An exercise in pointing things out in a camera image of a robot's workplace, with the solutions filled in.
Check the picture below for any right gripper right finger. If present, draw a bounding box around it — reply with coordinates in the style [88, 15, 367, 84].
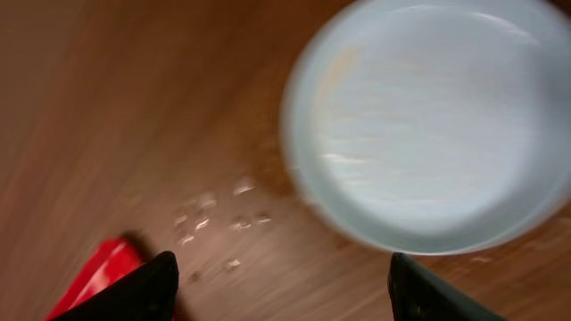
[387, 252, 505, 321]

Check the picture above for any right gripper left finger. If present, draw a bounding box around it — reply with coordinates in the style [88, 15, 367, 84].
[53, 251, 179, 321]

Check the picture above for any pale green plate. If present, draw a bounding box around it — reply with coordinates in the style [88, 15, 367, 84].
[280, 0, 570, 255]

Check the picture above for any red plastic tray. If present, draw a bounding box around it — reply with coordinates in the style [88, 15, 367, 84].
[46, 237, 144, 320]

